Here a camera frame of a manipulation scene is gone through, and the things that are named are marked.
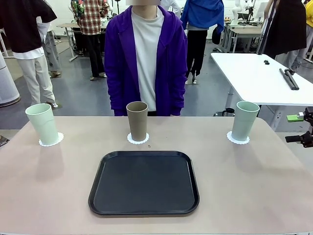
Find pale green plastic cup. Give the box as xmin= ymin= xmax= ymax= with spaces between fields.
xmin=231 ymin=101 xmax=260 ymax=142
xmin=25 ymin=103 xmax=60 ymax=145

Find white scalloped paper coaster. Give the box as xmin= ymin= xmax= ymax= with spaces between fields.
xmin=39 ymin=132 xmax=65 ymax=147
xmin=226 ymin=131 xmax=251 ymax=145
xmin=127 ymin=132 xmax=150 ymax=145

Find brown plastic cup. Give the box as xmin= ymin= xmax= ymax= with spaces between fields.
xmin=126 ymin=101 xmax=149 ymax=142

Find person's right forearm purple sleeve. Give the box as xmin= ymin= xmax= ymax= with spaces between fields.
xmin=107 ymin=80 xmax=128 ymax=117

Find person's left forearm purple sleeve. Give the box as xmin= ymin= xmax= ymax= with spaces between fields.
xmin=170 ymin=78 xmax=185 ymax=117

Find black folded tripod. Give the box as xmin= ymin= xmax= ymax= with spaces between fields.
xmin=279 ymin=68 xmax=300 ymax=91

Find white side table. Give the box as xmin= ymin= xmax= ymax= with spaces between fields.
xmin=210 ymin=52 xmax=313 ymax=132

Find black kettle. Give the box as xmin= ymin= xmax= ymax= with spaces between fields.
xmin=221 ymin=107 xmax=236 ymax=117

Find person in black coat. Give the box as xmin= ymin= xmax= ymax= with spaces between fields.
xmin=263 ymin=0 xmax=308 ymax=71

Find person in yellow top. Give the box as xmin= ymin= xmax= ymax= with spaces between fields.
xmin=304 ymin=0 xmax=313 ymax=62

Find black bag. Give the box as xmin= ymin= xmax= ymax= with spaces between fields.
xmin=211 ymin=25 xmax=224 ymax=46

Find person in blue jacket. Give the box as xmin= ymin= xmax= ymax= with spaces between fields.
xmin=180 ymin=0 xmax=225 ymax=84

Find black plastic serving tray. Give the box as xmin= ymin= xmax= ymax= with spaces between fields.
xmin=88 ymin=150 xmax=200 ymax=216

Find person in purple hoodie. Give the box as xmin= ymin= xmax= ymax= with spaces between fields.
xmin=104 ymin=0 xmax=188 ymax=117

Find person in white shirt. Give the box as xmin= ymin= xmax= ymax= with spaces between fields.
xmin=160 ymin=0 xmax=182 ymax=18

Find person in plaid shirt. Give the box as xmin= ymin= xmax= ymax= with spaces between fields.
xmin=70 ymin=0 xmax=110 ymax=81

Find grey desk with metal legs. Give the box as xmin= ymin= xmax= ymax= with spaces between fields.
xmin=56 ymin=23 xmax=82 ymax=62

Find person in grey trousers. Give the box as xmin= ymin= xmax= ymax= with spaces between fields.
xmin=36 ymin=17 xmax=62 ymax=78

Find person in black top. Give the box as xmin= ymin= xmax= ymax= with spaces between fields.
xmin=0 ymin=0 xmax=59 ymax=109

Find white cylindrical air purifier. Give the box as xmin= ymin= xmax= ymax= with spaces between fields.
xmin=0 ymin=52 xmax=20 ymax=107

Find beige desk with grey frame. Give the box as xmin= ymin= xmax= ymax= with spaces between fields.
xmin=219 ymin=21 xmax=264 ymax=54

